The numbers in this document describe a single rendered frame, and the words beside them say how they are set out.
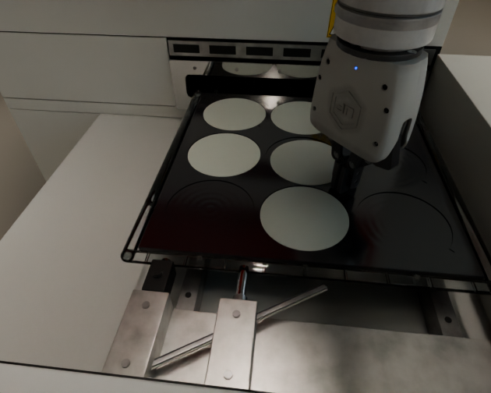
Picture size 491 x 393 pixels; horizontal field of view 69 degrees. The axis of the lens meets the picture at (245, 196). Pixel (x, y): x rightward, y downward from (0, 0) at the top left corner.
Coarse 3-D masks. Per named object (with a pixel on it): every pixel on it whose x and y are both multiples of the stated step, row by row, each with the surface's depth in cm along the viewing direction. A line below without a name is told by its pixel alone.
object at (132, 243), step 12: (192, 108) 57; (180, 132) 52; (180, 144) 51; (168, 156) 48; (168, 168) 46; (156, 180) 44; (156, 192) 43; (144, 204) 41; (144, 216) 40; (132, 228) 39; (144, 228) 39; (132, 240) 37
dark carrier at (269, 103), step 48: (240, 96) 61; (192, 144) 50; (192, 192) 43; (240, 192) 43; (336, 192) 43; (384, 192) 43; (432, 192) 43; (144, 240) 38; (192, 240) 38; (240, 240) 38; (384, 240) 38; (432, 240) 38
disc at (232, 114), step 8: (216, 104) 59; (224, 104) 59; (232, 104) 59; (240, 104) 59; (248, 104) 59; (256, 104) 59; (208, 112) 57; (216, 112) 57; (224, 112) 57; (232, 112) 57; (240, 112) 57; (248, 112) 57; (256, 112) 57; (264, 112) 57; (208, 120) 55; (216, 120) 55; (224, 120) 55; (232, 120) 55; (240, 120) 55; (248, 120) 55; (256, 120) 55; (224, 128) 53; (232, 128) 53; (240, 128) 53; (248, 128) 53
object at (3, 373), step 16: (0, 368) 22; (16, 368) 22; (32, 368) 22; (0, 384) 22; (16, 384) 22; (32, 384) 22; (48, 384) 22; (64, 384) 22; (80, 384) 22; (96, 384) 22; (112, 384) 22; (128, 384) 22; (144, 384) 22; (160, 384) 22; (176, 384) 22
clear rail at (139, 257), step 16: (128, 256) 36; (144, 256) 36; (160, 256) 36; (176, 256) 36; (192, 256) 36; (208, 256) 36; (256, 272) 35; (272, 272) 35; (288, 272) 35; (304, 272) 34; (320, 272) 34; (336, 272) 34; (352, 272) 34; (368, 272) 34; (384, 272) 34; (400, 272) 34; (416, 288) 34; (432, 288) 34; (448, 288) 33; (464, 288) 33; (480, 288) 33
